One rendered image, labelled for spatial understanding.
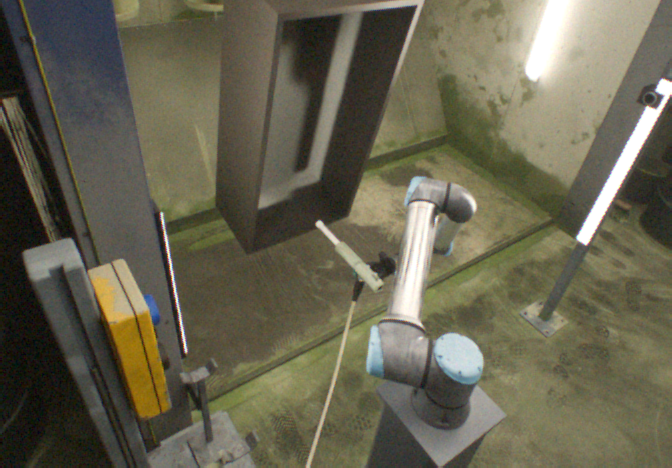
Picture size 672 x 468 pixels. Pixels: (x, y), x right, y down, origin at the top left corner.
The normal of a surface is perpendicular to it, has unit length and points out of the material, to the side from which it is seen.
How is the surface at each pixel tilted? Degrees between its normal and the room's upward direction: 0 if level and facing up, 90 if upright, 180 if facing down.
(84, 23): 90
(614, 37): 90
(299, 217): 12
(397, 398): 0
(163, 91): 57
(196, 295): 0
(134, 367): 90
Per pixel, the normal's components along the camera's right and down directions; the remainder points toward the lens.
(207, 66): 0.52, 0.04
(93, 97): 0.57, 0.55
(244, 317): 0.09, -0.77
